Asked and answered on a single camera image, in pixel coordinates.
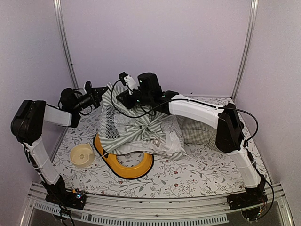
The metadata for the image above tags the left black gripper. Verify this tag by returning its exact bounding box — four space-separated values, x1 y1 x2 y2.
73 85 110 112

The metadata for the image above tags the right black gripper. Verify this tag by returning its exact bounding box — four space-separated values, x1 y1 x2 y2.
116 89 152 110

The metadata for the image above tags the green striped pet tent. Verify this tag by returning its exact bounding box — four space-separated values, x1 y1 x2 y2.
97 83 186 159

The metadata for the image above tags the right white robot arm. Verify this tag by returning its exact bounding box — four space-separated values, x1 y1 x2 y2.
116 72 265 205

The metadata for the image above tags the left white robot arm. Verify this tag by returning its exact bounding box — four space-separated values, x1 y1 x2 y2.
11 81 108 185

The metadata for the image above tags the cream pet bowl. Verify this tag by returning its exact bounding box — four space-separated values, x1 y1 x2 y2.
69 144 95 168

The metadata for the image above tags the green checked cushion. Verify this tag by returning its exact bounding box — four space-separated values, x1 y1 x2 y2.
176 116 219 151

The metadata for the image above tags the yellow double bowl holder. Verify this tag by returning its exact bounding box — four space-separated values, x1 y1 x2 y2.
93 134 155 180

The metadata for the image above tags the floral patterned table mat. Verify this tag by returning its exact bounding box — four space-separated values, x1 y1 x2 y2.
50 96 269 198

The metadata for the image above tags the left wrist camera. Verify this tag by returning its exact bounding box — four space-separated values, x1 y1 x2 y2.
84 81 92 94

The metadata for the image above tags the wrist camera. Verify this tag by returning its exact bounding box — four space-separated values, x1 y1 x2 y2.
119 72 138 91
84 81 92 94

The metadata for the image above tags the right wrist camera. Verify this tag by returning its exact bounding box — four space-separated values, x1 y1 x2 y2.
119 72 138 91

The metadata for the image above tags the left aluminium frame post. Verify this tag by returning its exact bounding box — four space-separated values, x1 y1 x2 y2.
53 0 79 89

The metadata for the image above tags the aluminium frame post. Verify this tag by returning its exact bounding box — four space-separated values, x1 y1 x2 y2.
53 0 79 89
231 0 259 102

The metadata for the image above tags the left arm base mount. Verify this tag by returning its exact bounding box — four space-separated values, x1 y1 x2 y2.
41 176 86 210

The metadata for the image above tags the front aluminium rail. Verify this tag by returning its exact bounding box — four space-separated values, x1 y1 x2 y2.
20 183 295 226

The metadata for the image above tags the right aluminium frame post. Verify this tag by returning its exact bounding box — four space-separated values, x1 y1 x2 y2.
231 0 259 102

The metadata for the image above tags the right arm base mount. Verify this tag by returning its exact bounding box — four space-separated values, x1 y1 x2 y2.
227 188 268 221

